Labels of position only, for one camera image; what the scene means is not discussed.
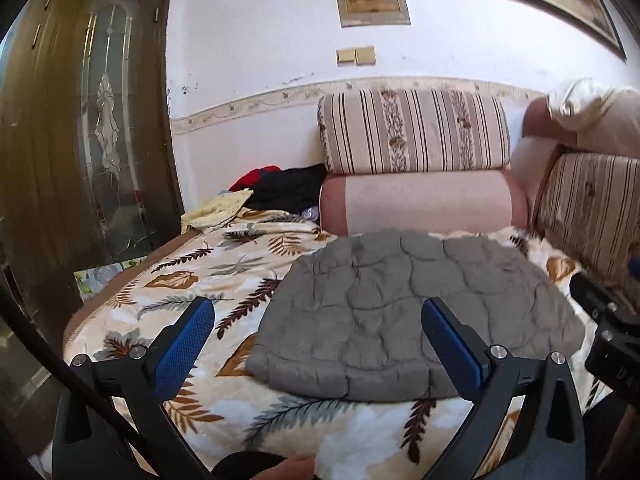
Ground black cable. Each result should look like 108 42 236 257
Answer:
0 284 166 480

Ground person's left hand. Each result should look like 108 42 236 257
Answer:
250 453 316 480

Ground brown wooden wardrobe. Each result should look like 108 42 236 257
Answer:
1 0 183 346

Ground pink corner pillow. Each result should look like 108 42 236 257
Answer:
511 136 560 209

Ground striped floral side cushion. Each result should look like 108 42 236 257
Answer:
537 153 640 304

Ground striped floral back cushion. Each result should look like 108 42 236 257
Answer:
318 88 511 174

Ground leaf pattern fleece blanket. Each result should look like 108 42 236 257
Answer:
62 206 614 480

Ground black and red clothes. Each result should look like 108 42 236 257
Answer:
229 164 328 214

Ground cream cloth on bolster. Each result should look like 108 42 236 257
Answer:
546 78 639 159

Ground pink quilted bolster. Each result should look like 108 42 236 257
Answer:
319 169 528 236

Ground gold wall plaque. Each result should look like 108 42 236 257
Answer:
336 0 411 28

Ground yellow cloth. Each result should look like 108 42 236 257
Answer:
181 188 254 233

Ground grey puffer jacket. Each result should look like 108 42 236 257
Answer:
245 228 586 402

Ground brown upper bolster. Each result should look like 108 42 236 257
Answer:
523 98 577 146

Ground gold wall switches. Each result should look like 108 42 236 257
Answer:
336 46 376 66

